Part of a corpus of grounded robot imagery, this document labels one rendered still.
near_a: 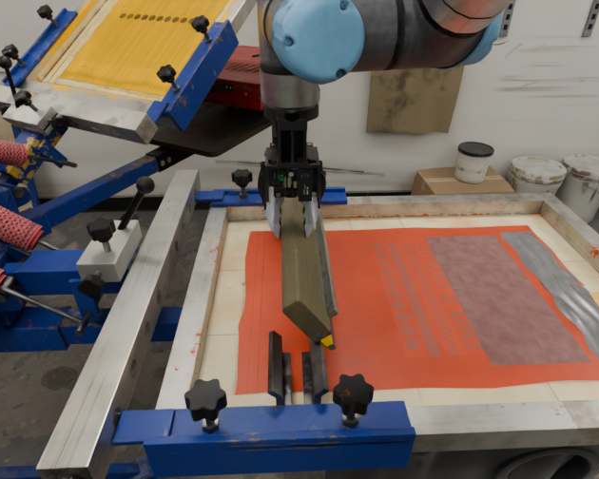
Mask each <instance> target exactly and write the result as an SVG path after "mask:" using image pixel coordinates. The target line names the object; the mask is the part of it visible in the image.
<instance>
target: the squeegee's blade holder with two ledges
mask: <svg viewBox="0 0 599 479"><path fill-rule="evenodd" d="M316 234H317V242H318V249H319V262H320V269H321V275H322V282H323V290H324V296H325V303H326V311H327V315H328V316H329V317H333V316H336V315H338V303H337V297H336V291H335V286H334V281H333V275H332V269H331V263H330V258H329V252H328V246H327V241H326V236H325V230H324V224H323V218H322V213H321V208H320V210H319V216H318V219H317V222H316Z"/></svg>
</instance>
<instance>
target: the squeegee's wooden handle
mask: <svg viewBox="0 0 599 479"><path fill-rule="evenodd" d="M303 206H304V205H303V203H302V202H301V201H299V198H298V197H296V198H285V197H284V201H283V203H282V204H281V277H282V312H283V313H284V314H285V315H286V316H287V317H288V318H289V319H290V320H291V321H292V322H293V323H294V324H295V325H296V326H297V327H298V328H299V329H300V330H302V331H303V332H304V333H305V334H306V335H307V336H308V337H309V338H310V339H311V340H312V341H313V342H314V343H316V342H318V341H320V340H322V339H323V338H325V337H327V336H329V335H331V334H332V333H333V328H332V321H331V318H330V317H329V316H328V315H327V311H326V303H325V296H324V290H323V282H322V275H321V269H320V262H319V249H318V242H317V234H316V229H315V230H313V231H312V233H311V234H310V236H309V237H308V238H306V237H305V235H304V227H303V222H304V216H303V211H302V209H303Z"/></svg>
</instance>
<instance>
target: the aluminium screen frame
mask: <svg viewBox="0 0 599 479"><path fill-rule="evenodd" d="M320 207H321V213H322V218H323V219H342V218H386V217H430V216H473V215H517V214H539V215H540V216H541V217H542V218H543V219H544V220H545V221H546V222H547V223H548V224H549V225H550V226H551V227H552V228H553V229H554V230H555V231H556V232H557V233H558V234H559V235H560V236H562V237H563V238H564V239H565V240H566V241H567V242H568V243H569V244H570V245H571V246H572V247H573V248H574V249H575V250H576V251H577V252H578V253H579V254H580V255H581V256H582V257H583V258H584V259H585V260H586V261H587V262H588V263H589V264H590V265H591V266H592V267H593V268H594V269H595V270H596V271H597V272H598V273H599V234H598V233H597V232H595V231H594V230H593V229H592V228H591V227H590V226H589V225H587V224H586V223H585V222H584V221H583V220H582V219H580V218H579V217H578V216H577V215H576V214H575V213H573V212H572V211H571V210H570V209H569V208H568V207H567V206H566V205H565V204H564V203H562V202H561V201H560V200H558V199H557V198H556V197H555V196H554V195H553V194H552V193H513V194H466V195H418V196H370V197H347V204H321V205H320ZM229 220H267V217H266V215H265V212H264V205H261V206H214V207H212V206H211V204H210V208H209V211H208V215H207V219H206V223H205V226H204V229H203V235H202V239H201V243H200V246H199V250H198V254H197V256H196V260H195V264H194V268H193V271H192V275H191V279H190V281H189V285H188V289H187V292H186V296H185V300H184V306H183V309H182V313H181V316H180V320H179V324H178V327H177V331H176V334H175V337H174V341H173V345H172V349H171V352H170V356H169V359H168V362H167V366H166V370H165V373H164V380H163V383H162V387H161V390H160V394H159V397H158V401H157V405H156V408H155V410H159V409H187V406H186V404H185V400H184V394H185V393H186V392H187V391H189V390H191V389H192V388H193V386H194V383H195V381H196V380H198V379H199V376H200V371H201V366H202V361H203V351H204V346H205V341H206V336H207V331H208V326H209V320H210V316H211V311H212V305H213V300H214V296H215V290H216V285H217V280H218V274H219V270H220V265H221V259H222V250H223V245H224V240H225V235H226V229H227V224H228V221H229ZM406 409H407V412H408V415H409V418H410V422H411V425H412V427H414V428H415V433H416V435H415V442H414V445H413V448H412V452H426V451H449V450H495V449H518V448H541V447H565V446H587V445H599V399H594V400H569V401H544V402H518V403H492V404H467V405H442V406H416V407H406Z"/></svg>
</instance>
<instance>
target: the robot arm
mask: <svg viewBox="0 0 599 479"><path fill-rule="evenodd" d="M256 1H257V11H258V30H259V49H260V65H261V68H260V78H261V101H262V102H263V114H264V117H265V118H266V119H268V120H270V121H272V143H270V147H266V151H264V156H265V162H261V171H260V174H259V178H258V190H259V193H260V195H261V199H262V202H263V205H264V212H265V215H266V217H267V221H268V223H269V226H270V230H271V231H272V232H273V233H274V235H275V236H276V238H277V239H279V238H280V230H281V222H280V217H281V209H280V205H281V204H282V203H283V201H284V197H285V198H296V197H298V198H299V201H301V202H302V203H303V205H304V206H303V209H302V211H303V216H304V222H303V227H304V235H305V237H306V238H308V237H309V236H310V234H311V233H312V231H313V230H315V229H316V222H317V219H318V216H319V210H320V202H321V199H322V196H323V194H324V191H325V188H326V180H325V175H324V172H323V169H322V161H320V160H319V152H318V148H317V147H316V146H313V143H307V142H306V136H307V122H309V121H312V120H314V119H316V118H317V117H318V115H319V101H320V87H319V85H325V84H329V83H333V82H335V81H337V80H338V79H340V78H342V77H343V76H345V75H346V74H348V73H349V72H363V71H382V70H392V69H412V68H431V67H435V68H438V69H450V68H454V67H460V66H469V65H473V64H476V63H478V62H480V61H482V60H483V59H484V58H485V57H486V56H487V55H488V54H489V53H490V52H491V50H492V48H493V42H494V41H496V40H497V38H498V35H499V32H500V29H501V24H502V11H503V10H504V9H505V8H506V7H507V6H508V5H509V4H510V3H511V2H512V1H513V0H256Z"/></svg>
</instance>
